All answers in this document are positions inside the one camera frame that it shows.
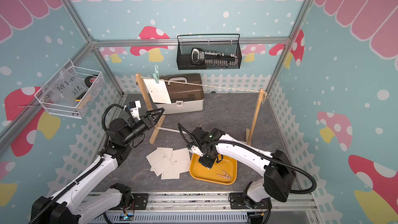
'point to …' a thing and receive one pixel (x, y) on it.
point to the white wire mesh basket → (79, 111)
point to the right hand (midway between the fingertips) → (208, 161)
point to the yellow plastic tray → (199, 172)
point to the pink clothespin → (226, 176)
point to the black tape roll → (89, 80)
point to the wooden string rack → (249, 132)
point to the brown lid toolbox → (186, 93)
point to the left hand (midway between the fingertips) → (164, 114)
